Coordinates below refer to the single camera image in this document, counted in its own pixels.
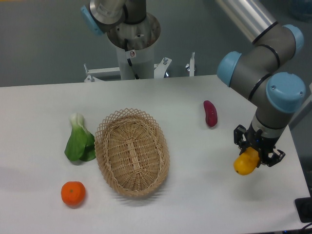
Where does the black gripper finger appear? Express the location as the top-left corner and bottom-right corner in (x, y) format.
(258, 148), (285, 167)
(234, 125), (249, 154)

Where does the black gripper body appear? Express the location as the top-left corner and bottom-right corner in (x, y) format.
(244, 128), (277, 158)

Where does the yellow mango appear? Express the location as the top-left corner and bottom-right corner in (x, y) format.
(233, 147), (260, 176)

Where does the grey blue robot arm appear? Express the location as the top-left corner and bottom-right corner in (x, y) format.
(80, 0), (306, 167)

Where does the woven wicker basket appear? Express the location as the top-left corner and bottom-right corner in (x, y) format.
(95, 108), (170, 197)

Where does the purple sweet potato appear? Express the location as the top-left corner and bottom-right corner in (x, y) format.
(203, 100), (217, 127)

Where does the black power adapter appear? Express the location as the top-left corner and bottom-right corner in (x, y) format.
(294, 197), (312, 223)

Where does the green bok choy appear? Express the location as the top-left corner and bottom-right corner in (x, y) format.
(64, 113), (96, 162)

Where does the orange mandarin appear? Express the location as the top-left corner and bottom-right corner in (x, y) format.
(61, 181), (86, 207)

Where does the white clamp bracket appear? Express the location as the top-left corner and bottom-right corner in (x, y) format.
(185, 52), (195, 77)

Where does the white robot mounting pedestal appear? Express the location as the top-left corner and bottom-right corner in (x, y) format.
(83, 13), (174, 82)

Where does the black base cable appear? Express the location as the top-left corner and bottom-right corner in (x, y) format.
(124, 38), (141, 80)

